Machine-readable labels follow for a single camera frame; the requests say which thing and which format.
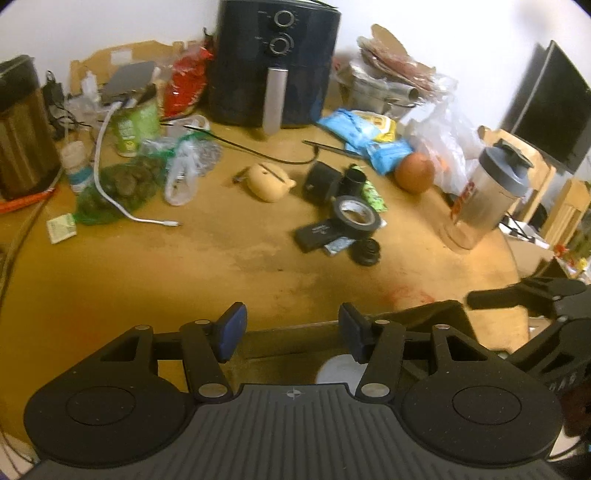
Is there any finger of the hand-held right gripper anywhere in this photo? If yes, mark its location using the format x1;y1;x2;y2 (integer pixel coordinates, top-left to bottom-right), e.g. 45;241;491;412
467;277;587;319
507;316;591;393

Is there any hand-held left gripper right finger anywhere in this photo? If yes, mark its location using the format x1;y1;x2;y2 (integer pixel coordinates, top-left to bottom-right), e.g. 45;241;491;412
338;302;490;403

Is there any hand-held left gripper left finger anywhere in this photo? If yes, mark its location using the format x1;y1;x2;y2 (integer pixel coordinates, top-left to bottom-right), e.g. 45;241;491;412
97;302;248;403

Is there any dark storage box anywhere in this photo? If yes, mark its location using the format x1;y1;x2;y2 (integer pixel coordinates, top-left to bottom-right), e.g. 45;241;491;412
240;300;477;385

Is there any small black round cap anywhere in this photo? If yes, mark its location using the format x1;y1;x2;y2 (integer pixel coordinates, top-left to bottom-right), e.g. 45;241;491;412
352;237;384;267

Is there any black tape roll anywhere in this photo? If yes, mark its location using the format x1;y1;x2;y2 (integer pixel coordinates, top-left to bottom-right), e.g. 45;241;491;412
331;195;382;239

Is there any tan pig-shaped case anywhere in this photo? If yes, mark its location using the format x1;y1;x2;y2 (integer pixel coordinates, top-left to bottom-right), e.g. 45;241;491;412
243;164;297;203

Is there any black camera lens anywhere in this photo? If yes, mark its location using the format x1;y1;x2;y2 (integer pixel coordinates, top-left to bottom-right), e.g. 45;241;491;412
303;161;344;204

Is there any white round lid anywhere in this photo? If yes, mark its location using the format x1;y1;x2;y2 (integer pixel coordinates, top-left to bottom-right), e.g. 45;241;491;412
316;354;370;385

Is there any cardboard box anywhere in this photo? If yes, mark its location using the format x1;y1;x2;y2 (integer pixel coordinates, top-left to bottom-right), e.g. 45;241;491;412
503;233;555;278

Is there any silver foil packet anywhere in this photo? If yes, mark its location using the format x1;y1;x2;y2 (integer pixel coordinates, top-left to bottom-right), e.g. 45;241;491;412
323;236;354;257

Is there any wooden chair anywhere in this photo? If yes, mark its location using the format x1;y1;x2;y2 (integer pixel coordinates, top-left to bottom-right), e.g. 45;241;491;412
478;124;591;246

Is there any clear shaker bottle grey lid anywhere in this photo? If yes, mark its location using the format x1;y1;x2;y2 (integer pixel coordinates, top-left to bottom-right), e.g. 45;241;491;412
441;138;536;250

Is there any flat black box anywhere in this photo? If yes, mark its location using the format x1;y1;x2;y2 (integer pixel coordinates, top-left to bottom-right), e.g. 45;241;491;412
295;220;345;254

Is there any green snack packet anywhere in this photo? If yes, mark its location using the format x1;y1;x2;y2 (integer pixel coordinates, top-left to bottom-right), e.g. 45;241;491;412
362;180;387;213

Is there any orange fruit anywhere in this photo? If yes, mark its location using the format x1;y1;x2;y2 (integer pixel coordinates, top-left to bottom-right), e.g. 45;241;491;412
394;152;436;194

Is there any black cylinder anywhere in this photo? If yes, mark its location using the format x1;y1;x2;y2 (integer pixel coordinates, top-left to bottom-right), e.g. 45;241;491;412
342;167;368;199

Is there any white plastic bag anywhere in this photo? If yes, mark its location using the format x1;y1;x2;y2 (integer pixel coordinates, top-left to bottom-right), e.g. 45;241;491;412
406;99;484;197

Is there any clear plastic bag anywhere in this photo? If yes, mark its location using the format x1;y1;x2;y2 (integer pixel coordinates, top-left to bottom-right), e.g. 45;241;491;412
141;131;223;206

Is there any small blue snack packet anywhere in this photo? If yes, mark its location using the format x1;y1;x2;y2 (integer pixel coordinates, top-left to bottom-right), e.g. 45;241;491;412
367;140;414;176

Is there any green net bag of chestnuts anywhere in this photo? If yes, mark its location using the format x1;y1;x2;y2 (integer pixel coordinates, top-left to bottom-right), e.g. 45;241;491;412
76;154;170;226

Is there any thin black stick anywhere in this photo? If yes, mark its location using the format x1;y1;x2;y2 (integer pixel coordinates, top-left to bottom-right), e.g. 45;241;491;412
302;140;370;160

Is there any small green-white paper packet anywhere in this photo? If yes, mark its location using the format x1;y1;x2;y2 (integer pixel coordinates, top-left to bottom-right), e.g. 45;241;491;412
46;213;78;244

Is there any black monitor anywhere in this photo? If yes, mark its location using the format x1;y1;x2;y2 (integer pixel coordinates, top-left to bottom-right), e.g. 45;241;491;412
501;41;591;174

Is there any yellow snack packet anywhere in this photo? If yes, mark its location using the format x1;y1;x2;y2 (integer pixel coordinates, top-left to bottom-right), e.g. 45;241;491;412
365;113;398;144

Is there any large blue snack packet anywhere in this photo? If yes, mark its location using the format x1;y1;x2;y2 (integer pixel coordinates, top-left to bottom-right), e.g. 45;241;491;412
316;108;384;156

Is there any white scoop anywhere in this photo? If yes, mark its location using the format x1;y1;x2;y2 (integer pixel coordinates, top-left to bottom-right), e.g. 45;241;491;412
164;114;211;137

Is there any small white bottle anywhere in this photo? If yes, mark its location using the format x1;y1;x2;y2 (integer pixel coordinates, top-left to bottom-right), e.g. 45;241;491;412
61;141;96;194

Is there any green can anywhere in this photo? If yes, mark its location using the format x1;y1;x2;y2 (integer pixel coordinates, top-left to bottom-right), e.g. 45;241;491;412
112;99;161;158

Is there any metal pot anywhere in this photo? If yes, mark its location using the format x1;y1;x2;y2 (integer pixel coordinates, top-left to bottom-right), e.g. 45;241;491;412
339;62;424;121

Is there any red snack bag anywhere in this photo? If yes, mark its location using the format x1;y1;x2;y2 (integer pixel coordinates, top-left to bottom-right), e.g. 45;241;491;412
164;46;214;119

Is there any stack of wrapped cardboard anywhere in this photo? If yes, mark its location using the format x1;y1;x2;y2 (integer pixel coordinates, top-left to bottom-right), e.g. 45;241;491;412
358;23;461;100

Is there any dark blue air fryer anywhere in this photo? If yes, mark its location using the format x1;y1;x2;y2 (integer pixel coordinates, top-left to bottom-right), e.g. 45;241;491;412
206;0;342;136

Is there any grey smartphone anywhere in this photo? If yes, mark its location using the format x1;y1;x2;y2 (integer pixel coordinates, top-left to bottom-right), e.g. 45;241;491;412
100;61;158;104

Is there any brown and black kettle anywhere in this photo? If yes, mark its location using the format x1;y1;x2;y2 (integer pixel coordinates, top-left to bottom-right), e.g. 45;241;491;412
0;54;64;200

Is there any brown cardboard sheet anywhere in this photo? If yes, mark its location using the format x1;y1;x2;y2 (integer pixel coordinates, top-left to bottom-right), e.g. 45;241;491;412
69;39;206;100

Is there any black charger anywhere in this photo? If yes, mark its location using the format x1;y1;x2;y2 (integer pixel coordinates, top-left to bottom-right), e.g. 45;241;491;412
42;70;66;114

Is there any thin black cable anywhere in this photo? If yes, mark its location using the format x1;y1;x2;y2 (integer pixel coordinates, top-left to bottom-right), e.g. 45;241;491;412
161;117;324;165

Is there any white charging cable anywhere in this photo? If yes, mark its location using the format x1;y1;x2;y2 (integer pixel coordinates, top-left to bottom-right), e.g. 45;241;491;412
93;99;181;228

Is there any brown kettle power cord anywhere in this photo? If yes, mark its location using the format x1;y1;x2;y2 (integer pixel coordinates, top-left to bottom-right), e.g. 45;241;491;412
0;171;64;306

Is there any orange braided cord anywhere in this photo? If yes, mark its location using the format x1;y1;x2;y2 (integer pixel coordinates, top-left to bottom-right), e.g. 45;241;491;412
0;187;57;214

